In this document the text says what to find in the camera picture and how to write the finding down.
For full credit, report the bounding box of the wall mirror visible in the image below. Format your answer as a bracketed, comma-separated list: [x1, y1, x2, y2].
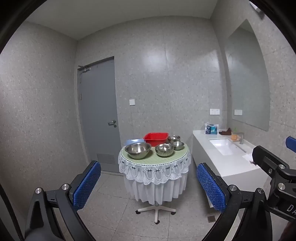
[224, 19, 271, 132]

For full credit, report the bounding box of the blue plastic basin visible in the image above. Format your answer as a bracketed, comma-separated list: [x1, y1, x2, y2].
[124, 138, 145, 146]

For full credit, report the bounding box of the grey door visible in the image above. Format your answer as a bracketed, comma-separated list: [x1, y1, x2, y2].
[77, 56, 122, 173]

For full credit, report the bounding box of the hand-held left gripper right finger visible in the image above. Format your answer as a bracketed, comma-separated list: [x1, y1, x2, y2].
[196, 163, 272, 241]

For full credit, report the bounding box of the green round table mat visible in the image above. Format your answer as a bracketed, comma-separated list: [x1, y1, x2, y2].
[121, 141, 189, 164]

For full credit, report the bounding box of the red plastic basin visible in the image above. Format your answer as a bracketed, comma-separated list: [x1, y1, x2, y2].
[143, 133, 169, 147]

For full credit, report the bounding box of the large steel bowl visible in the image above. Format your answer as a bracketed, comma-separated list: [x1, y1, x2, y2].
[125, 142, 152, 159]

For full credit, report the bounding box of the blue tissue pack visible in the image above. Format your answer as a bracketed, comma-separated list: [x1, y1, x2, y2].
[205, 123, 219, 135]

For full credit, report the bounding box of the round table with lace cloth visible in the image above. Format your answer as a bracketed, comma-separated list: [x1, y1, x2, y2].
[118, 142, 192, 205]

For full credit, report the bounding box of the white sink basin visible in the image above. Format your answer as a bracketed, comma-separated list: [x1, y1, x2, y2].
[209, 138, 247, 156]

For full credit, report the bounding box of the medium steel bowl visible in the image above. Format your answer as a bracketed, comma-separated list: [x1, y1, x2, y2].
[155, 143, 174, 157]

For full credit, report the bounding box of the white vanity counter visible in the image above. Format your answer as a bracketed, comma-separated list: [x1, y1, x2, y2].
[193, 129, 270, 209]

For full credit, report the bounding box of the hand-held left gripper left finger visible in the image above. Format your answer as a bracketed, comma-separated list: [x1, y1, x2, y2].
[24, 160, 101, 241]

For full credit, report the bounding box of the white star table base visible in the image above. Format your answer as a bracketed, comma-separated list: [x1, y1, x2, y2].
[135, 201, 176, 225]

